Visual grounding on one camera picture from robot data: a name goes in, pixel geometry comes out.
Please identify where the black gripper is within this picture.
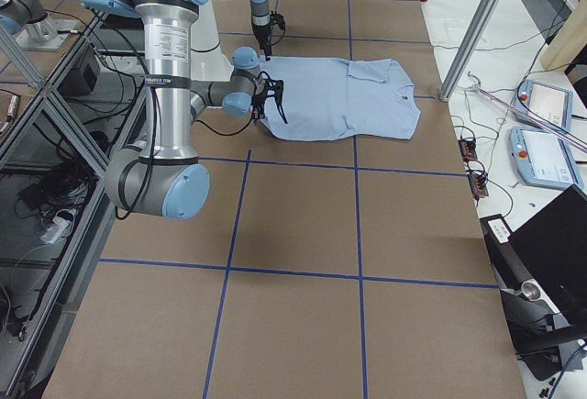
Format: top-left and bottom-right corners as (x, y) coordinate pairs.
(257, 29), (272, 61)
(251, 94), (266, 120)

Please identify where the light blue t-shirt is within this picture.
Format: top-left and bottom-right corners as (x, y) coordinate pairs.
(261, 57), (420, 141)

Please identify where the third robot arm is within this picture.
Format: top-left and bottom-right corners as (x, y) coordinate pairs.
(1, 0), (67, 51)

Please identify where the far teach pendant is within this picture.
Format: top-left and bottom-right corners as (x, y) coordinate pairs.
(513, 80), (573, 130)

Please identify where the teach pendant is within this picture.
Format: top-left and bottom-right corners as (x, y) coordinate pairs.
(508, 126), (583, 190)
(513, 80), (573, 130)

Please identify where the near teach pendant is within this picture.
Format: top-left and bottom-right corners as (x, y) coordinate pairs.
(508, 126), (583, 190)

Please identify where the black device with label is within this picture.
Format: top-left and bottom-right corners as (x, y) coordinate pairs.
(480, 215), (542, 302)

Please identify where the black laptop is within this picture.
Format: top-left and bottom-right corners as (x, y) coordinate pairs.
(509, 185), (586, 324)

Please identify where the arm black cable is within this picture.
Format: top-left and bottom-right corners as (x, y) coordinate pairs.
(114, 72), (258, 221)

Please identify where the aluminium frame rack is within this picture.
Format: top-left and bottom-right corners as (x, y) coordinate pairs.
(1, 6), (143, 398)

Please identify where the grey aluminium frame post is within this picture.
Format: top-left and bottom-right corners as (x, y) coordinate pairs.
(438, 0), (500, 102)

